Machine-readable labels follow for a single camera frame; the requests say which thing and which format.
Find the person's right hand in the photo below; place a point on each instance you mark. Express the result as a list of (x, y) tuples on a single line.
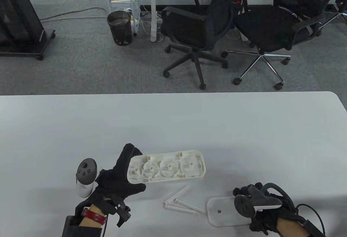
[(265, 222)]

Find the person's left hand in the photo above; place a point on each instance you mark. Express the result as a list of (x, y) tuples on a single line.
[(113, 185)]

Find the white Hanoi Tower base lid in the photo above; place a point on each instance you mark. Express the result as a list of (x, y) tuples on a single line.
[(217, 204)]

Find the white Hanoi Tower base tray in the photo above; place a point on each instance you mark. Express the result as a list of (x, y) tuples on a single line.
[(168, 166)]

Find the black right forearm pack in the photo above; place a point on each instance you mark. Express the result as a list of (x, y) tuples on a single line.
[(314, 230)]

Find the black left forearm pack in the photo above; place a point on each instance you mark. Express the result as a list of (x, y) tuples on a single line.
[(81, 231)]

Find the person's left forearm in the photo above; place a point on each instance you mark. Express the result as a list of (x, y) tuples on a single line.
[(86, 223)]

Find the right grey white controller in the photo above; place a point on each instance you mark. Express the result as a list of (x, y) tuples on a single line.
[(245, 205)]

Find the grey white controller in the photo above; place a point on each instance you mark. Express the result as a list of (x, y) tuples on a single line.
[(86, 171), (245, 205)]

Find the left grey white controller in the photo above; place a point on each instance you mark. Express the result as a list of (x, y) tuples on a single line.
[(86, 171)]

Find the red wristband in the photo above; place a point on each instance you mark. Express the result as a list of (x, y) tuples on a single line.
[(95, 216)]

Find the black mesh trash bin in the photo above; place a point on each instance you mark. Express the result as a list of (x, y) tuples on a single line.
[(119, 30)]

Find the black office chair chrome base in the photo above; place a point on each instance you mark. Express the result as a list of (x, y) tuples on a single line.
[(265, 28)]

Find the black cabinet on wheeled stand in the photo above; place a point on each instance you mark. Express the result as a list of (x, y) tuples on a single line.
[(16, 11)]

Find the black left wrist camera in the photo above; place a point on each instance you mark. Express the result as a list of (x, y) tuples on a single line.
[(123, 215)]

